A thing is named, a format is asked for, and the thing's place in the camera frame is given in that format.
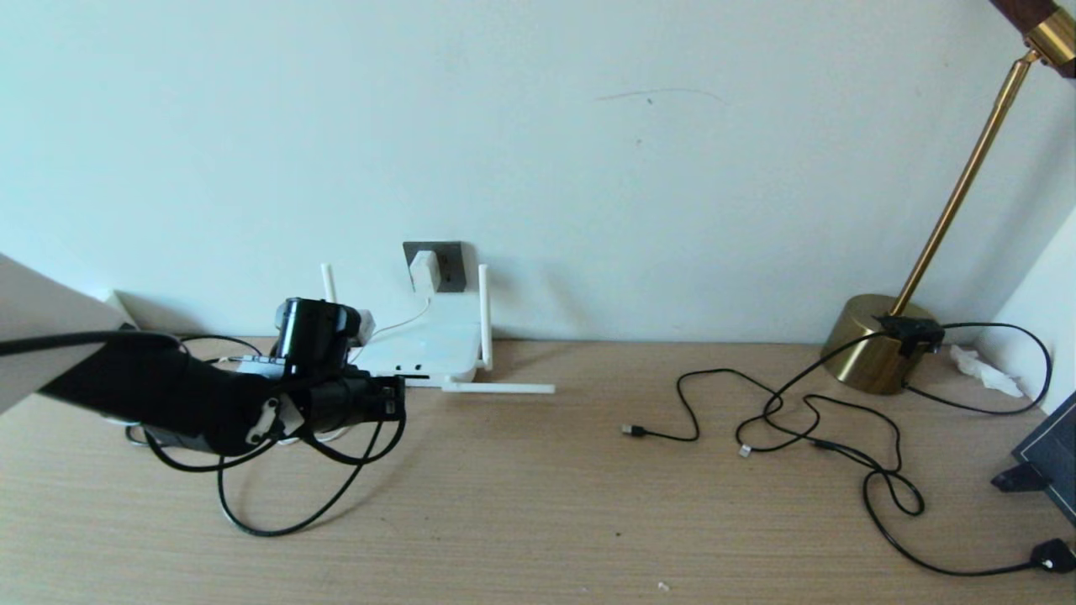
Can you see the brass desk lamp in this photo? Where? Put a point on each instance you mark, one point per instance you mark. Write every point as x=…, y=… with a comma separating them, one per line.
x=866, y=344

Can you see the white wifi router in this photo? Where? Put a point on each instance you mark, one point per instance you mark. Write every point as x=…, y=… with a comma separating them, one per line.
x=437, y=344

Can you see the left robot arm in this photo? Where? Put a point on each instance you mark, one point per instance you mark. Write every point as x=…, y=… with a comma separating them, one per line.
x=151, y=386

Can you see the grey wall socket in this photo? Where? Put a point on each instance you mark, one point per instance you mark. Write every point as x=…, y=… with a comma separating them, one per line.
x=454, y=269

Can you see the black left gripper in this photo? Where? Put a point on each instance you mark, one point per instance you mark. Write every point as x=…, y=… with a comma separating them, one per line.
x=345, y=403

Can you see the white power adapter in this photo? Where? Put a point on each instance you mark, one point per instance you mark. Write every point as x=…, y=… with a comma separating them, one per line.
x=424, y=270

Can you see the crumpled white tissue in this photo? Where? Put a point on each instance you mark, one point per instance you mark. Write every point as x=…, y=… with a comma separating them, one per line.
x=979, y=367

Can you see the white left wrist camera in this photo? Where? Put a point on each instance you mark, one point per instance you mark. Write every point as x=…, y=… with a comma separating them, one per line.
x=357, y=323

